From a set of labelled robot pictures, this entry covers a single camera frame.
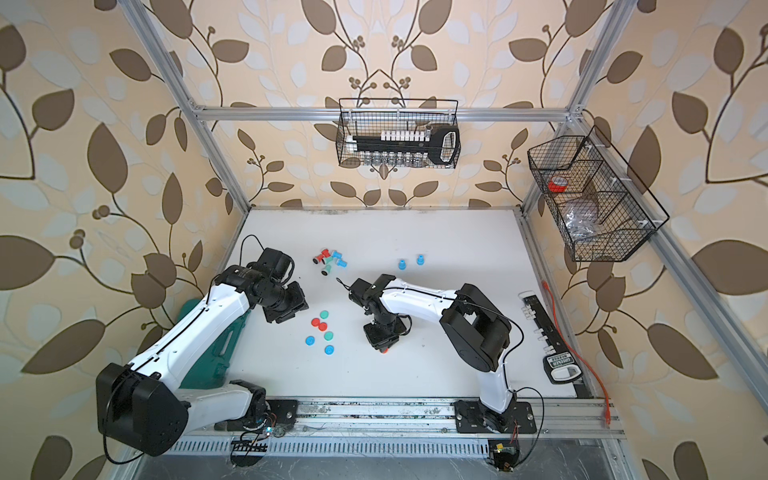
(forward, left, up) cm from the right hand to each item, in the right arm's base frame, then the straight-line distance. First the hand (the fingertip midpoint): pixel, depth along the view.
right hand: (383, 347), depth 84 cm
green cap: (+5, +17, -2) cm, 18 cm away
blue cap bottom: (0, +16, -1) cm, 16 cm away
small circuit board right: (-25, -29, -5) cm, 39 cm away
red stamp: (-1, -1, -1) cm, 2 cm away
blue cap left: (+3, +22, -1) cm, 22 cm away
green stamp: (+31, +20, 0) cm, 37 cm away
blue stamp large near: (+34, +17, 0) cm, 38 cm away
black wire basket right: (+20, -56, +32) cm, 68 cm away
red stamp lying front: (+31, +23, +1) cm, 39 cm away
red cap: (+7, +19, -1) cm, 20 cm away
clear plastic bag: (+18, -50, +31) cm, 62 cm away
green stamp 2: (+27, +20, 0) cm, 33 cm away
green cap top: (+12, +19, -2) cm, 22 cm away
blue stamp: (+28, -7, 0) cm, 29 cm away
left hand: (+8, +22, +12) cm, 26 cm away
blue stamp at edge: (+30, +14, -1) cm, 33 cm away
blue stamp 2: (+30, -13, 0) cm, 32 cm away
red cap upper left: (+9, +21, -2) cm, 23 cm away
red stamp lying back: (+34, +20, 0) cm, 40 cm away
